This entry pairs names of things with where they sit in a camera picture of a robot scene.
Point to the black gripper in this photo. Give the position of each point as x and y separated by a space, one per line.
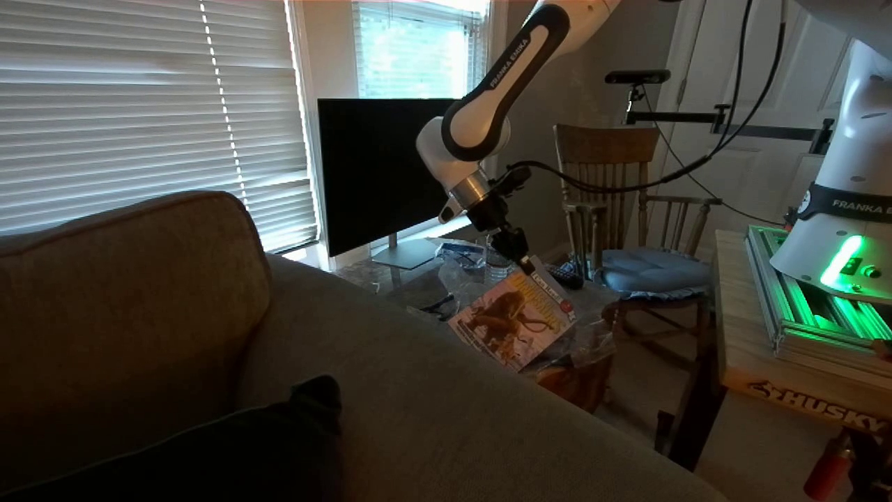
488 215

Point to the mammoth cover magazine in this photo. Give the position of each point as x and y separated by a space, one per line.
517 318

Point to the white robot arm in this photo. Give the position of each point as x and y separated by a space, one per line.
843 230

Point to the blue clear plastic bag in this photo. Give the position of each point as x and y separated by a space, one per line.
454 251

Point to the grey television stand base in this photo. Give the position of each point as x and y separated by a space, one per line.
405 254

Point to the wooden rocking chair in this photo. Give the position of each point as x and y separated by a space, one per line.
605 204

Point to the black flat screen television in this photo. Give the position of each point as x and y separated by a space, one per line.
373 179

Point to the blue seat cushion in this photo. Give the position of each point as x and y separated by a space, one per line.
652 275

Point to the dark throw pillow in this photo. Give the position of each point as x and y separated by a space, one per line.
273 452

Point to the beige fabric sofa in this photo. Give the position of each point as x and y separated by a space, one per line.
136 325

